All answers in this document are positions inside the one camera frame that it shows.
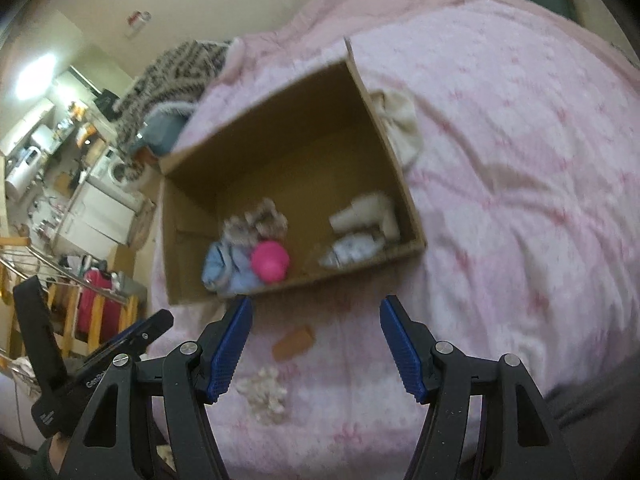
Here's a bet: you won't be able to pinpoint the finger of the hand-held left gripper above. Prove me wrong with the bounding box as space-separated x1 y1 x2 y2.
12 276 69 403
82 309 175 366

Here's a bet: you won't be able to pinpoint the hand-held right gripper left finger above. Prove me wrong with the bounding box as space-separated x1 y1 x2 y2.
62 296 253 480

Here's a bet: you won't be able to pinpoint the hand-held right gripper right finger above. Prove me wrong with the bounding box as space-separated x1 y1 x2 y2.
379 296 576 480

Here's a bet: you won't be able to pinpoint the orange sponge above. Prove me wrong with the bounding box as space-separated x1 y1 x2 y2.
272 325 316 361

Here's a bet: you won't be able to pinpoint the light blue sock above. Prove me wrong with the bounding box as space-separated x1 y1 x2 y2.
201 240 261 295

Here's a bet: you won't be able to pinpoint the pink round sponge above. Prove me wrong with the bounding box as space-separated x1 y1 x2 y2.
250 241 291 283

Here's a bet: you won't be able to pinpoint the white plastic packet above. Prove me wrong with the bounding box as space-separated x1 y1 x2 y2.
318 232 386 268

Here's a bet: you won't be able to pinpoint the beige patterned sock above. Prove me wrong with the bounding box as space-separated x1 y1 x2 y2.
222 198 289 246

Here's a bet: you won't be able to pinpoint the white fluffy cloth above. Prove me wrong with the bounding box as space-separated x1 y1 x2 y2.
329 192 401 241

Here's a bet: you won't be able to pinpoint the brown cardboard box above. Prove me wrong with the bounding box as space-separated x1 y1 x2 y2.
157 37 427 306

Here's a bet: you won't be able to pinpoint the person's left forearm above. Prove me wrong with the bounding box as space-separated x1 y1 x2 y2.
35 432 81 480

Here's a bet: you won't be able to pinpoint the wooden rack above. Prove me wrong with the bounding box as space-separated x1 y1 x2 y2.
0 237 141 361

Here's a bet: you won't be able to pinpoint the red cloth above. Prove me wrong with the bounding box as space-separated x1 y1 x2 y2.
75 270 126 336

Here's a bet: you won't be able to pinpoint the metal drying rack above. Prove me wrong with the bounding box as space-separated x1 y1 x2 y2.
0 245 128 306

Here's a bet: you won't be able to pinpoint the white cabinet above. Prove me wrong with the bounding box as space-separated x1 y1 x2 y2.
55 180 141 261

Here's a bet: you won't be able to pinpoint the white washing machine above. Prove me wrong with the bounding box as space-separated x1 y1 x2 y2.
97 152 132 187

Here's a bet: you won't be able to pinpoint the white kitchen appliance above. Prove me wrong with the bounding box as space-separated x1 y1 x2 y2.
5 147 42 197

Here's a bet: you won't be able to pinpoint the blue cushion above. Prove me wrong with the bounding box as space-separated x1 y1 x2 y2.
131 105 193 156

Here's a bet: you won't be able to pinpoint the person's right leg grey pants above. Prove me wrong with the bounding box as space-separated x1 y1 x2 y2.
542 345 640 480

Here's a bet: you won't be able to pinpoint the black hanging garment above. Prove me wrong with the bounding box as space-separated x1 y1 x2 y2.
95 89 121 121

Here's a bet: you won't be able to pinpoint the cream cloth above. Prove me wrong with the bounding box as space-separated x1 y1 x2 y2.
370 89 423 171

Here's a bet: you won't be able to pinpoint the black white patterned knit blanket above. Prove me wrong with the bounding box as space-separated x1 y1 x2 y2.
116 39 233 181

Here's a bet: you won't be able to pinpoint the red white wall hanger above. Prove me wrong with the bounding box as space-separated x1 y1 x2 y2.
125 10 152 38

